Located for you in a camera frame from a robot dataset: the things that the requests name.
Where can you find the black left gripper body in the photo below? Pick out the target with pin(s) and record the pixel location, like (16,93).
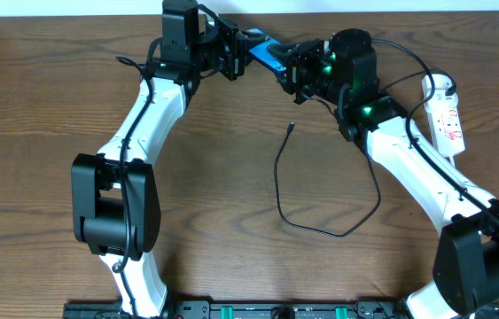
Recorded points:
(237,57)

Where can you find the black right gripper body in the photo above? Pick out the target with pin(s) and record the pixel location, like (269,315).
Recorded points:
(304,71)

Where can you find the blue Galaxy smartphone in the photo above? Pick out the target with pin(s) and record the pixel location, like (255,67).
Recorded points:
(262,52)

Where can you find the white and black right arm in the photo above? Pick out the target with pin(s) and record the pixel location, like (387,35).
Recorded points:
(342,73)

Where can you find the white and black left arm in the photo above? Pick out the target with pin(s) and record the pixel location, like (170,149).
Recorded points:
(116,208)

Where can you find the white power strip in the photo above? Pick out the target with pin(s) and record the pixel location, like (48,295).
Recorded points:
(446,131)

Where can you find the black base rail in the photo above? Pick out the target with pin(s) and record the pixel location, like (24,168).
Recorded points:
(203,309)

